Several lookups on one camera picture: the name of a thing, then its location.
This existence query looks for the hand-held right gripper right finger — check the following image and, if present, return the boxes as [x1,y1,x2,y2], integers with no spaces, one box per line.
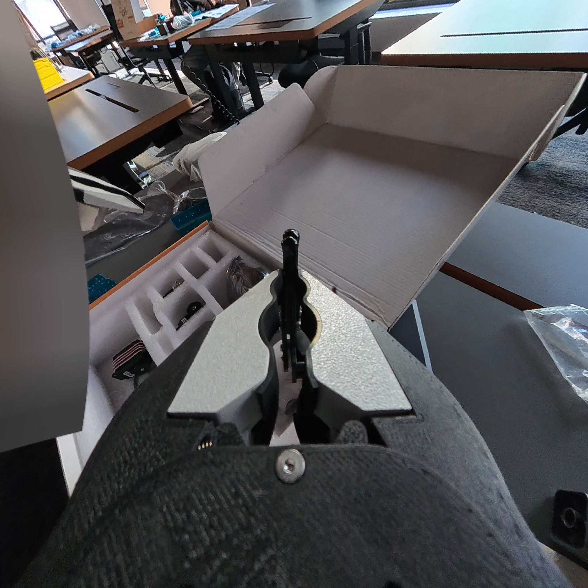
[298,270,413,445]

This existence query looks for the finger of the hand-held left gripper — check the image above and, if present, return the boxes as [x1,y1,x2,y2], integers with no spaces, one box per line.
[68,167,147,215]

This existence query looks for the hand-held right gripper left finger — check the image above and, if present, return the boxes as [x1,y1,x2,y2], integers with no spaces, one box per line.
[167,271,283,445]

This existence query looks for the white foam insert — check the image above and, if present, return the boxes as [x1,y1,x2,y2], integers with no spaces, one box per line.
[89,230,276,442]

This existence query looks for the black USB cable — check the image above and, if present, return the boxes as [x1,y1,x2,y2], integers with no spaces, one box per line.
[275,228,307,383]

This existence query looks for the white cardboard box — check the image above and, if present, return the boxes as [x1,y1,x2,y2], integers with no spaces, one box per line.
[57,64,588,497]

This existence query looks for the black office desk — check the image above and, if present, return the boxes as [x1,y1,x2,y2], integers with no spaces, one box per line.
[380,0,588,70]
[120,5,240,95]
[439,202,588,313]
[188,0,386,111]
[48,73,194,172]

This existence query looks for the large clear bag dark contents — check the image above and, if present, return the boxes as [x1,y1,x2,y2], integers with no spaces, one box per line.
[83,181,209,266]

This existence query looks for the black servo motor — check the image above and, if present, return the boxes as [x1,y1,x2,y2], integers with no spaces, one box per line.
[176,301,205,331]

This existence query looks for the silver foil bag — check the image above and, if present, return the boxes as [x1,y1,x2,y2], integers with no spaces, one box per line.
[225,255,272,309]

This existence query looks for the bubble wrap bundle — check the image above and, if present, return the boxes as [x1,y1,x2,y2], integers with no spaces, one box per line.
[172,131,229,182]

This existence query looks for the yellow plastic bin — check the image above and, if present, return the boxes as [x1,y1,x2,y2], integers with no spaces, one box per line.
[33,56,66,91]

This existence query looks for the black office chair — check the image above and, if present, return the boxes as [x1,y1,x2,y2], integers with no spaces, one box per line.
[116,45,160,86]

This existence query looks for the brown cardboard box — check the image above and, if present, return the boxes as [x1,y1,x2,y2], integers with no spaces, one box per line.
[111,0,160,42]

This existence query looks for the clear plastic parts bag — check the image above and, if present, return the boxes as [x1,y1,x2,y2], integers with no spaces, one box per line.
[524,303,588,404]

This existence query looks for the black servo with striped wire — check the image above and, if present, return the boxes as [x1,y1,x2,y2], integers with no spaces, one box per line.
[111,339,153,380]

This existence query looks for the black coiled cable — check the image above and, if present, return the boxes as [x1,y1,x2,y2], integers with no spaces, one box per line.
[183,56,243,126]

